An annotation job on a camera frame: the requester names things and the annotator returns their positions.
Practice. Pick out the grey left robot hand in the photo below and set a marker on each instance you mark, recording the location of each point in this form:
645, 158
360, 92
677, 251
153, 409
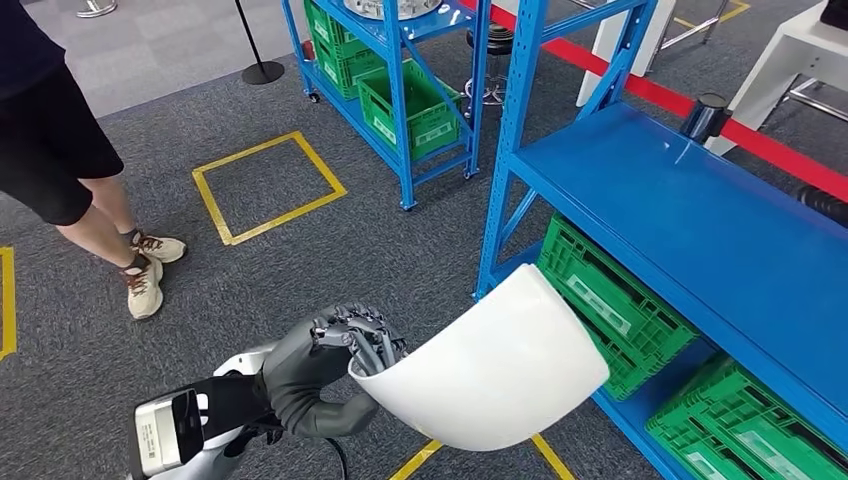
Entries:
305, 378

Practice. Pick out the white curved plastic part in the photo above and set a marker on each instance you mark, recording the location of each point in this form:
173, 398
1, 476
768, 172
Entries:
490, 371

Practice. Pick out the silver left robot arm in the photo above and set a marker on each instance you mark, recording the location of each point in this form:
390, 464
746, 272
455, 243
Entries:
242, 361

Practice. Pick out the blue metal shelf rack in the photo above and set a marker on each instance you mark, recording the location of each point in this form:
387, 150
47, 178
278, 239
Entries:
399, 132
696, 218

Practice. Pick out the green plastic crate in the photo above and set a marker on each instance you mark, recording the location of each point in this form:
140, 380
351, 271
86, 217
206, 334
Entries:
669, 457
430, 126
344, 73
762, 397
596, 265
623, 378
331, 30

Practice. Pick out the person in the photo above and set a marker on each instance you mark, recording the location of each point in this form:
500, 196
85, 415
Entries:
40, 132

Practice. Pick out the silver wheel hubcap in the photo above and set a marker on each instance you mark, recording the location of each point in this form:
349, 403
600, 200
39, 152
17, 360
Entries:
391, 8

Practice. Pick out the chrome round base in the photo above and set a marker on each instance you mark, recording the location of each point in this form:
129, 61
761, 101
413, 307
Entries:
96, 8

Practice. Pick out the white desk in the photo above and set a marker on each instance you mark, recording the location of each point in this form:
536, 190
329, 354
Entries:
656, 46
782, 53

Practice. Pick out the red barrier belt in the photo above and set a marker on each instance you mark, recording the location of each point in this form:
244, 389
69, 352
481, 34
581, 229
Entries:
762, 149

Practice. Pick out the black flat device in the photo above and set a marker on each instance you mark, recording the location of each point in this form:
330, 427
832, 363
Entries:
836, 13

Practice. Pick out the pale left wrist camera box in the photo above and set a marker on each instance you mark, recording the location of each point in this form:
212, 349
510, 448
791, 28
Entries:
159, 430

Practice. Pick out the black stanchion post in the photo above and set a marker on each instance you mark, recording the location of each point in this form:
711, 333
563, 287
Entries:
263, 73

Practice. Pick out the black belt post head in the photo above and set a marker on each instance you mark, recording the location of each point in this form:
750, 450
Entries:
705, 119

